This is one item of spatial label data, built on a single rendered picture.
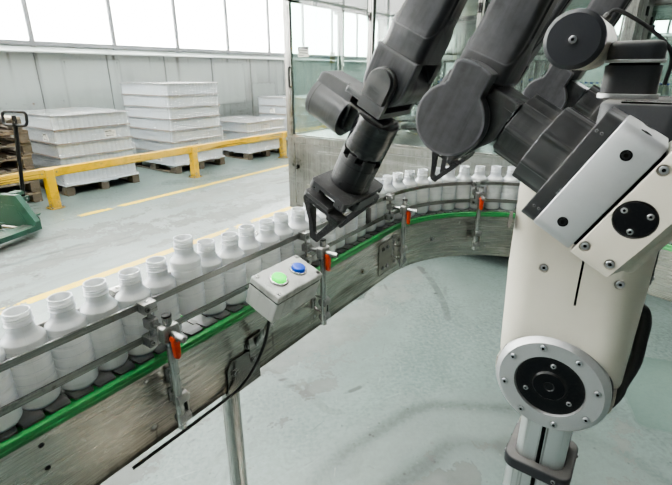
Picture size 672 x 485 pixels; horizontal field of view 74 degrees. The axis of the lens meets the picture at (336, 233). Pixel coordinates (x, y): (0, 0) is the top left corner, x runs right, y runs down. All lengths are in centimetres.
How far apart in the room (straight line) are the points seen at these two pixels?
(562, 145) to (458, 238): 134
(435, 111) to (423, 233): 122
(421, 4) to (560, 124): 19
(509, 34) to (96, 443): 86
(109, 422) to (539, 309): 73
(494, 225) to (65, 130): 563
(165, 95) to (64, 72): 184
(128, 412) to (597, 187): 81
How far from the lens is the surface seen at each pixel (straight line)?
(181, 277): 93
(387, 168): 399
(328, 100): 60
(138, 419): 96
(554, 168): 48
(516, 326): 74
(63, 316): 84
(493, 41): 50
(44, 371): 85
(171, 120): 729
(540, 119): 49
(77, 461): 93
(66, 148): 660
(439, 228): 173
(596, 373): 74
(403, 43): 54
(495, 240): 184
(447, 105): 49
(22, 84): 827
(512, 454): 95
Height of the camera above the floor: 150
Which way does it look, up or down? 20 degrees down
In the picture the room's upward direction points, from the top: straight up
